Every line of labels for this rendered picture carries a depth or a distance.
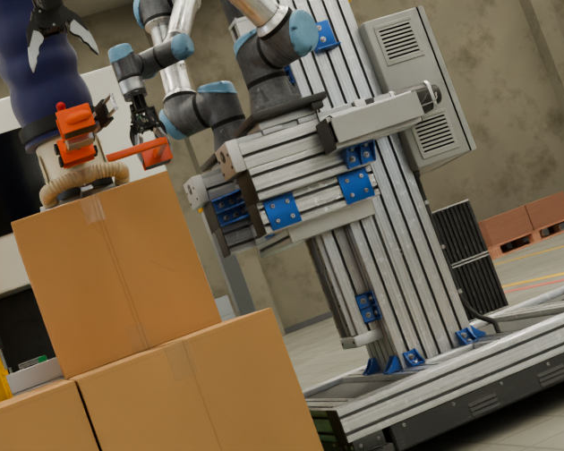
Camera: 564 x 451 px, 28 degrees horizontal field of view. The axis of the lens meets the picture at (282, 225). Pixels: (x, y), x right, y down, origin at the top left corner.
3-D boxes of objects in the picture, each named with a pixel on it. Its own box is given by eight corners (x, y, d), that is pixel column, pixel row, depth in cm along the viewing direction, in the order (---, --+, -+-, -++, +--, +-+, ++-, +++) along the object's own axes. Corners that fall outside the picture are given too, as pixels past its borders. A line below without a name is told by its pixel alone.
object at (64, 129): (63, 141, 250) (55, 120, 251) (94, 131, 252) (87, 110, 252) (63, 133, 242) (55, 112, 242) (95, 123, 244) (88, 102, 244)
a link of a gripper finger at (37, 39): (33, 78, 253) (46, 40, 255) (35, 71, 247) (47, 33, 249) (20, 73, 252) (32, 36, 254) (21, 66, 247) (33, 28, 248)
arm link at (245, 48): (266, 84, 324) (250, 41, 325) (297, 66, 315) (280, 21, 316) (237, 89, 315) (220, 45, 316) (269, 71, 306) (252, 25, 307)
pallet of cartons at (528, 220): (545, 235, 1514) (533, 201, 1517) (585, 225, 1416) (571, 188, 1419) (456, 270, 1472) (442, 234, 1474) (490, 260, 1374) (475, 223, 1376)
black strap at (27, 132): (24, 154, 315) (19, 140, 315) (103, 129, 320) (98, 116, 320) (21, 139, 293) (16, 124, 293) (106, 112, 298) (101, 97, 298)
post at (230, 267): (286, 455, 405) (192, 195, 410) (304, 447, 406) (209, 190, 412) (291, 455, 398) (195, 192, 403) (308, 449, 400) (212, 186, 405)
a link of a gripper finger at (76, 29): (103, 50, 258) (70, 26, 257) (106, 42, 252) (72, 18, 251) (96, 61, 257) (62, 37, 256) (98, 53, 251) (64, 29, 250)
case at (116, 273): (64, 378, 325) (18, 249, 327) (192, 330, 334) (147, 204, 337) (65, 379, 267) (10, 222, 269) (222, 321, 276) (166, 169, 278)
